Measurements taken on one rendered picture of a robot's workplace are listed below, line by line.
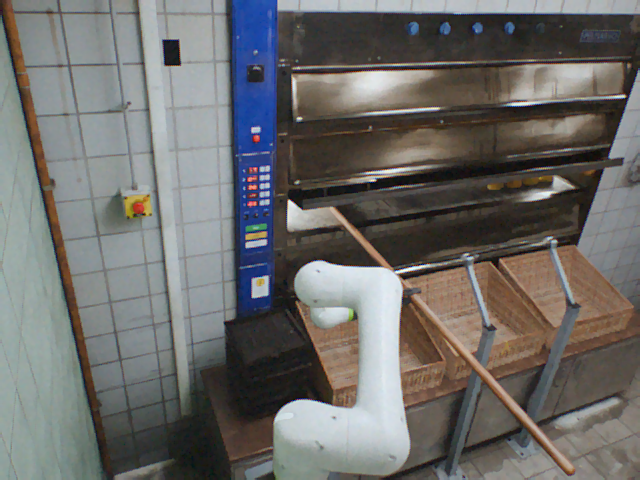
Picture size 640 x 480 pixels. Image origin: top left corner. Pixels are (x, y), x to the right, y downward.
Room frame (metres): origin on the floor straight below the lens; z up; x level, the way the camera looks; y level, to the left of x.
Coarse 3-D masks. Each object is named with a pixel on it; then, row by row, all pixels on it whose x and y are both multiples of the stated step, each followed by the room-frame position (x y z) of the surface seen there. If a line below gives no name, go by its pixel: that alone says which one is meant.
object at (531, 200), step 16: (560, 192) 2.71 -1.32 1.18; (576, 192) 2.73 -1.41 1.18; (448, 208) 2.41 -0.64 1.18; (464, 208) 2.42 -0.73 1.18; (480, 208) 2.44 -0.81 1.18; (496, 208) 2.48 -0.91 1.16; (512, 208) 2.53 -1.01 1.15; (352, 224) 2.17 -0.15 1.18; (368, 224) 2.18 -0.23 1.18; (384, 224) 2.20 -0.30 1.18; (400, 224) 2.24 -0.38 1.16; (416, 224) 2.28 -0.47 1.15; (288, 240) 2.00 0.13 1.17; (304, 240) 2.03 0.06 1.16; (320, 240) 2.06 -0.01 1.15
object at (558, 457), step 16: (336, 208) 2.27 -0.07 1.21; (416, 304) 1.56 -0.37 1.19; (432, 320) 1.47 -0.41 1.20; (448, 336) 1.38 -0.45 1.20; (464, 352) 1.30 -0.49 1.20; (480, 368) 1.23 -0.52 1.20; (496, 384) 1.17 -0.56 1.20; (512, 400) 1.11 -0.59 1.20; (528, 432) 1.02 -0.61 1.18; (544, 448) 0.96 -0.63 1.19; (560, 464) 0.91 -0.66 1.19
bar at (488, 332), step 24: (552, 240) 2.16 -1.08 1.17; (432, 264) 1.88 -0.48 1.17; (480, 312) 1.82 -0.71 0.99; (576, 312) 1.95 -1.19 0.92; (480, 336) 1.77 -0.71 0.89; (480, 360) 1.74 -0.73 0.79; (552, 360) 1.95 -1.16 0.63; (480, 384) 1.75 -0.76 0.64; (456, 432) 1.76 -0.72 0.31; (456, 456) 1.74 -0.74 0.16; (528, 456) 1.89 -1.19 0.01
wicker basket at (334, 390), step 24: (408, 312) 2.08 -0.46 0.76; (312, 336) 1.81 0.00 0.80; (336, 336) 2.01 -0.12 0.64; (408, 336) 2.05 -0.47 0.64; (312, 360) 1.77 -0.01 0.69; (336, 360) 1.90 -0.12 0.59; (408, 360) 1.93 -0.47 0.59; (432, 360) 1.86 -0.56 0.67; (336, 384) 1.74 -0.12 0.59; (408, 384) 1.77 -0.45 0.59; (432, 384) 1.76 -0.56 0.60
